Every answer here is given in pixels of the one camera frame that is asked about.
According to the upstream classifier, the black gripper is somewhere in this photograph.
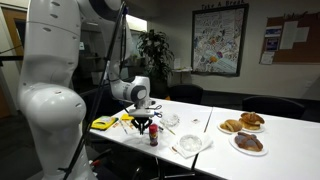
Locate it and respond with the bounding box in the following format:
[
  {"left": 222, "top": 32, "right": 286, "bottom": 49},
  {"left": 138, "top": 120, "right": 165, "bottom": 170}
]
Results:
[{"left": 129, "top": 109, "right": 155, "bottom": 134}]

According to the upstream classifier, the yellow green pen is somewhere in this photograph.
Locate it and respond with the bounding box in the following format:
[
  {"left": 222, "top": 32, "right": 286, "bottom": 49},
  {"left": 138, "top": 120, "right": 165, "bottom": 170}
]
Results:
[{"left": 161, "top": 125, "right": 176, "bottom": 135}]

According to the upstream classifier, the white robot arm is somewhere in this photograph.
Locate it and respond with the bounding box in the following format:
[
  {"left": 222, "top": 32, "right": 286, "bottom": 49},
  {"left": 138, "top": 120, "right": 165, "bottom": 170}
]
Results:
[{"left": 17, "top": 0, "right": 155, "bottom": 180}]

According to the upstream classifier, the red capped spice bottle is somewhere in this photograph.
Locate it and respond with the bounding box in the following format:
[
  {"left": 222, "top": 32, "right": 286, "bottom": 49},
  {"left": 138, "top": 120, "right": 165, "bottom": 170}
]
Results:
[{"left": 149, "top": 124, "right": 158, "bottom": 146}]

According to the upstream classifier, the yellow sticky note pad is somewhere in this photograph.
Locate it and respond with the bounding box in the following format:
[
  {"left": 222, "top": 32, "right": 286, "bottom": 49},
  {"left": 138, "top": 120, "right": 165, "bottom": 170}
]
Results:
[{"left": 120, "top": 114, "right": 134, "bottom": 121}]

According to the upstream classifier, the clear glass ashtray bowl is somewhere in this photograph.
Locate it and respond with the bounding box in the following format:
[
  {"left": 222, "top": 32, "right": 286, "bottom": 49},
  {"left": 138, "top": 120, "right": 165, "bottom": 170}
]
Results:
[{"left": 161, "top": 114, "right": 179, "bottom": 127}]

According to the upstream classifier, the yellow crayon box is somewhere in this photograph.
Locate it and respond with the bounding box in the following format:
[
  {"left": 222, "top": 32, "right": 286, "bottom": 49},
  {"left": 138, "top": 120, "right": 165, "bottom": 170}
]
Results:
[{"left": 91, "top": 116, "right": 118, "bottom": 131}]

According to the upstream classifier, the white napkin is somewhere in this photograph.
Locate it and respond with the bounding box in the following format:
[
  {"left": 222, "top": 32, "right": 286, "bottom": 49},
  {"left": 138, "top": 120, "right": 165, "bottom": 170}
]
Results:
[{"left": 171, "top": 134, "right": 213, "bottom": 159}]

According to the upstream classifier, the small clear packet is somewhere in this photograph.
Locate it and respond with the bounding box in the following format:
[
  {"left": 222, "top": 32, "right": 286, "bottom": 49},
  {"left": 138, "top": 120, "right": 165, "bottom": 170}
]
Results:
[{"left": 191, "top": 119, "right": 201, "bottom": 124}]

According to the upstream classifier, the black chair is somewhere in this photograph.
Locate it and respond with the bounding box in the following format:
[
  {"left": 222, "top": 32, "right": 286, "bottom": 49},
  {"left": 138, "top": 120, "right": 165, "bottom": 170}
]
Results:
[
  {"left": 169, "top": 84, "right": 203, "bottom": 104},
  {"left": 242, "top": 96, "right": 305, "bottom": 119}
]

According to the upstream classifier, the potted green plant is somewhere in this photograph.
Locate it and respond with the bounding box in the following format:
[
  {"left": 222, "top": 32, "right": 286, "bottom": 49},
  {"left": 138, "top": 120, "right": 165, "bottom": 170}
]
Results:
[{"left": 137, "top": 29, "right": 174, "bottom": 98}]

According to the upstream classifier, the plate with brown bread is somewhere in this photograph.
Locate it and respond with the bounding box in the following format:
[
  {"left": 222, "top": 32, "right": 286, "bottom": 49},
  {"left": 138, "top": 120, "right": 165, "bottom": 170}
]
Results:
[{"left": 218, "top": 119, "right": 242, "bottom": 134}]

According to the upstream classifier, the plate with chocolate bread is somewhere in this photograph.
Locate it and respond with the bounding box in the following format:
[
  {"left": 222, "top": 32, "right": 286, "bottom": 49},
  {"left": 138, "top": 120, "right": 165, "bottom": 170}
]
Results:
[{"left": 229, "top": 132, "right": 268, "bottom": 156}]

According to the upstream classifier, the plate with braided bread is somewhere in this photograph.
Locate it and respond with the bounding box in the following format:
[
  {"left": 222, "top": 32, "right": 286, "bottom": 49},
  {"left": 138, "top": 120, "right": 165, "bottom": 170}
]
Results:
[{"left": 239, "top": 112, "right": 265, "bottom": 130}]

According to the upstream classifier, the framed map poster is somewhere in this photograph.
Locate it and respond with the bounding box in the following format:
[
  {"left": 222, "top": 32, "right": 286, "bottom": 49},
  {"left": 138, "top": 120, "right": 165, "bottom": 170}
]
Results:
[{"left": 191, "top": 3, "right": 249, "bottom": 77}]

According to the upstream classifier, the black chair far right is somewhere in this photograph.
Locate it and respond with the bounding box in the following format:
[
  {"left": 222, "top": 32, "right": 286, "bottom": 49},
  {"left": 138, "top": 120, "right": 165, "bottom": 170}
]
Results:
[{"left": 242, "top": 96, "right": 305, "bottom": 119}]

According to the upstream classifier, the cork bulletin board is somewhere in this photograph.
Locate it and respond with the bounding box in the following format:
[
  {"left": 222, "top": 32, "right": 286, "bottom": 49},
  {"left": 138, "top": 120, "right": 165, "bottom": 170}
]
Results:
[{"left": 260, "top": 12, "right": 320, "bottom": 65}]

